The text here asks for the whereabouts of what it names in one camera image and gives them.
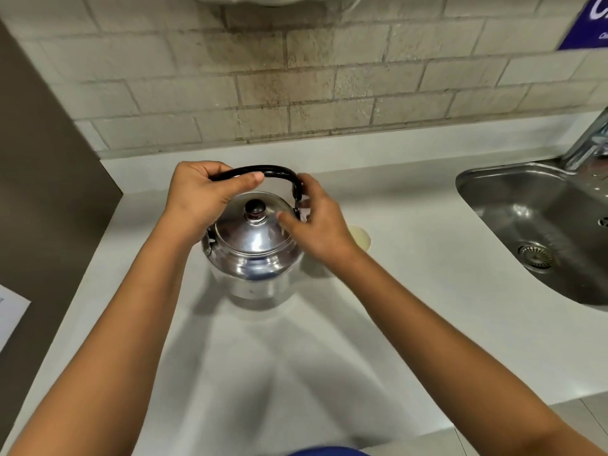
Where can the person's right hand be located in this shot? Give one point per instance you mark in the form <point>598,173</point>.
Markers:
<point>325,227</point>

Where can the person's left hand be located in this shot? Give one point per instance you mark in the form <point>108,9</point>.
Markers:
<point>194,199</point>

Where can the person's right thumb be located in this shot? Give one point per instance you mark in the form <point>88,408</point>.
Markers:
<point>290,219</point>

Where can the person's left thumb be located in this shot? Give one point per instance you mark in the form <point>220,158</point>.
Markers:
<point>247,179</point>

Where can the person's right forearm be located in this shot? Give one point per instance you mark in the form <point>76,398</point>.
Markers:
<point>441,346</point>

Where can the person's left forearm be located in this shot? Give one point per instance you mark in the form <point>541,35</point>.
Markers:
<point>118,327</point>

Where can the silver kettle lid black knob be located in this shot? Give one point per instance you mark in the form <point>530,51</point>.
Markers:
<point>247,238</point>

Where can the cream paper cup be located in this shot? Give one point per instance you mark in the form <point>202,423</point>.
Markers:
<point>363,238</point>

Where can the brown cabinet side panel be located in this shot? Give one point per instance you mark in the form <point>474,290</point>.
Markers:
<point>47,194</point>

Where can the person's blue clothing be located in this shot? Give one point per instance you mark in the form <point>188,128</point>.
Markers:
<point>327,452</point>

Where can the metal sink drain strainer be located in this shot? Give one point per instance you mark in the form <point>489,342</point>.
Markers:
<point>535,255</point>

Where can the stainless steel sink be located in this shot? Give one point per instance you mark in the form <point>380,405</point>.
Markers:
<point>560,218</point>

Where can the white paper sheet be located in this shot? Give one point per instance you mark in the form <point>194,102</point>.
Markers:
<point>9,313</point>

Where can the chrome faucet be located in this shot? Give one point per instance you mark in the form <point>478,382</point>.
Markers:
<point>586,142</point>

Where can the blue wall sign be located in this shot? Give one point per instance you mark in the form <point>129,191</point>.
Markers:
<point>586,23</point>

